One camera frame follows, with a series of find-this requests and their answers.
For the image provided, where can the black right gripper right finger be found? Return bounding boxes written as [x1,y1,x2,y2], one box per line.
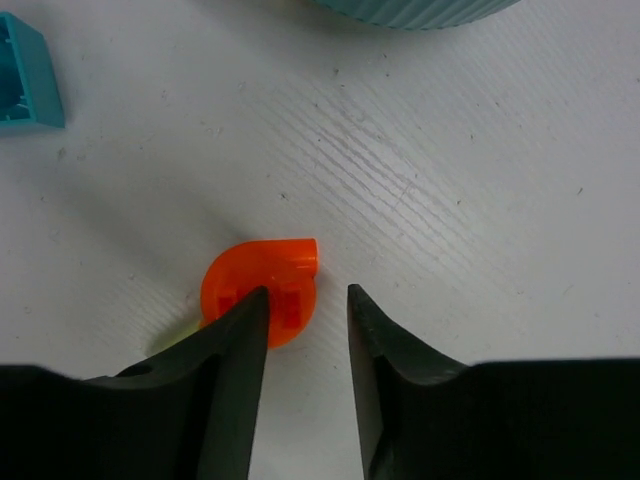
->
[347,284,639,479]

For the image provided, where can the green lego brick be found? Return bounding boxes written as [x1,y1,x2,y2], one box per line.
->
[147,320,199,356]

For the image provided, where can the teal round divided container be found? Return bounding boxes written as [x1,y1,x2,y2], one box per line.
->
[318,0,518,31]

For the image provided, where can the orange curved lego piece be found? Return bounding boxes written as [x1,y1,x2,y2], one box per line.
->
[200,238,319,349]

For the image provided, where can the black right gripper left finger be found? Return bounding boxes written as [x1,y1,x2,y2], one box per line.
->
[1,287,269,479]

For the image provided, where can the teal square lego brick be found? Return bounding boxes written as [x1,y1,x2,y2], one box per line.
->
[1,12,66,134]

